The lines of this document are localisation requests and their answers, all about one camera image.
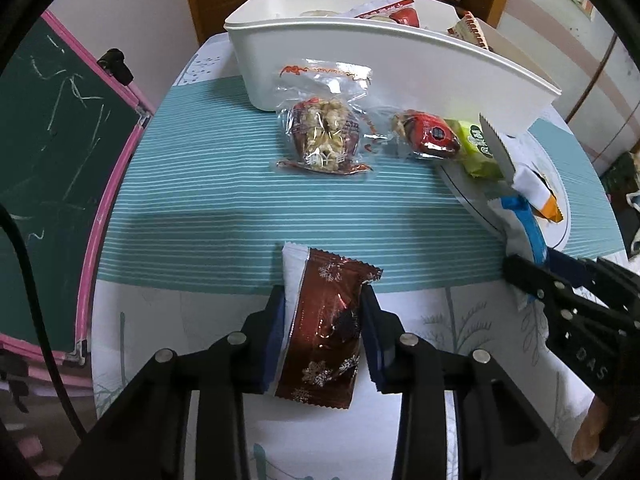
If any clear nut date packet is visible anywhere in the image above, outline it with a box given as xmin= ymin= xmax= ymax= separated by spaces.
xmin=274 ymin=58 xmax=385 ymax=177

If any green chalkboard pink frame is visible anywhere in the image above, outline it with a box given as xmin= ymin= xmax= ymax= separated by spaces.
xmin=1 ymin=11 xmax=155 ymax=364

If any white round plate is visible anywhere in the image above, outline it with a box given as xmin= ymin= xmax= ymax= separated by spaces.
xmin=436 ymin=131 xmax=572 ymax=252

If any dark red snowflake packet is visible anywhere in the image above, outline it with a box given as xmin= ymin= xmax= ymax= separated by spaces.
xmin=271 ymin=242 xmax=383 ymax=410

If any orange white snack packet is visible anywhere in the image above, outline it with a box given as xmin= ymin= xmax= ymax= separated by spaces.
xmin=512 ymin=165 xmax=564 ymax=223

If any round pale cake packet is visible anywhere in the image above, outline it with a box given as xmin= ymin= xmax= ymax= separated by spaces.
xmin=299 ymin=10 xmax=340 ymax=18

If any blue white snack packet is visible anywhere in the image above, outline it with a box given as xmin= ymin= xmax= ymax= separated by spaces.
xmin=480 ymin=115 xmax=548 ymax=264

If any red apple snack bag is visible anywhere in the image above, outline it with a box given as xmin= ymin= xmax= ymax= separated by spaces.
xmin=343 ymin=0 xmax=420 ymax=28

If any small red snack packet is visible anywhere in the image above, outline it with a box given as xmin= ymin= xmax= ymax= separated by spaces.
xmin=392 ymin=110 xmax=461 ymax=159

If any red white chips bag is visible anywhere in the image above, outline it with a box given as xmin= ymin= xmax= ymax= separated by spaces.
xmin=447 ymin=11 xmax=490 ymax=51

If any green snack packet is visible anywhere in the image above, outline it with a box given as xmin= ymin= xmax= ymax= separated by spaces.
xmin=446 ymin=119 xmax=503 ymax=181

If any white plastic storage bin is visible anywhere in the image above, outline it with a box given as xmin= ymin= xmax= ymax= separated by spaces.
xmin=224 ymin=0 xmax=561 ymax=134

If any black clip on chalkboard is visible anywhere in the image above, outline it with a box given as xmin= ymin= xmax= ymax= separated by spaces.
xmin=98 ymin=48 xmax=134 ymax=86

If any person's hand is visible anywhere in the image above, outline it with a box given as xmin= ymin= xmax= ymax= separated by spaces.
xmin=570 ymin=396 xmax=610 ymax=464

